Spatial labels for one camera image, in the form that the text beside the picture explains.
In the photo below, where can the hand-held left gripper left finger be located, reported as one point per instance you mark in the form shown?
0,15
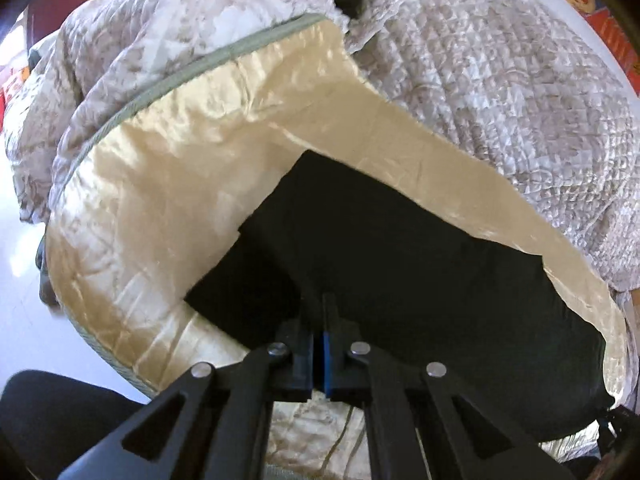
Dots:
299,360

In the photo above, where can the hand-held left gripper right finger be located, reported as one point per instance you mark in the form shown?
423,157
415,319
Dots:
327,365

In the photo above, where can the black pants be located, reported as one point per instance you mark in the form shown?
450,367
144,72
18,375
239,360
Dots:
400,285

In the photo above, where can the cream satin blanket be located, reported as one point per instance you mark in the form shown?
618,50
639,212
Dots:
175,185

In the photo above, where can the person's leg in black clothing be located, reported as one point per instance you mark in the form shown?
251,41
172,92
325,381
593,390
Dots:
50,420

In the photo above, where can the quilted floral bedspread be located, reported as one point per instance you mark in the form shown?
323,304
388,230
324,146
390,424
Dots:
475,85

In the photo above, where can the red patterned cloth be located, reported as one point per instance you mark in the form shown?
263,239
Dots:
610,25

